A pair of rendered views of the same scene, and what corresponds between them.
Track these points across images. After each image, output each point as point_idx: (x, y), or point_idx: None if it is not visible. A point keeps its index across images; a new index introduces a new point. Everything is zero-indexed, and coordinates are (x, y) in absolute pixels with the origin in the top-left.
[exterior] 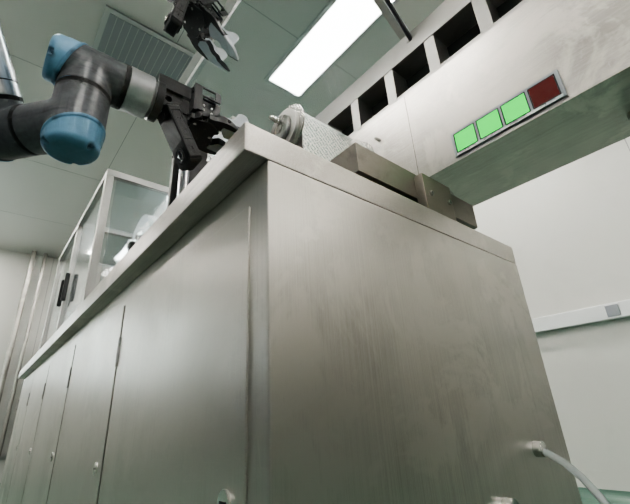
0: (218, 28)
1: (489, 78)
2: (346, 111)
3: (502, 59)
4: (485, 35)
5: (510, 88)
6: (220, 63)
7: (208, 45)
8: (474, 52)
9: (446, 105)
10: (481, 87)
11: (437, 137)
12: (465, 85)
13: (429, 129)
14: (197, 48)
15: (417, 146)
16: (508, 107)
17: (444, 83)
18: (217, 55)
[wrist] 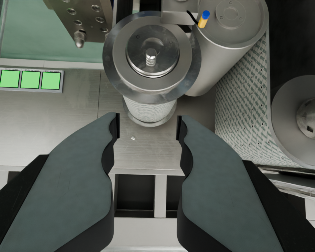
0: (17, 187)
1: (17, 120)
2: (176, 216)
3: (2, 128)
4: (4, 163)
5: (8, 99)
6: (182, 124)
7: (181, 189)
8: (18, 154)
9: (57, 123)
10: (25, 117)
11: (74, 99)
12: (36, 129)
13: (79, 112)
14: (305, 242)
15: (94, 103)
16: (13, 82)
17: (52, 146)
18: (181, 158)
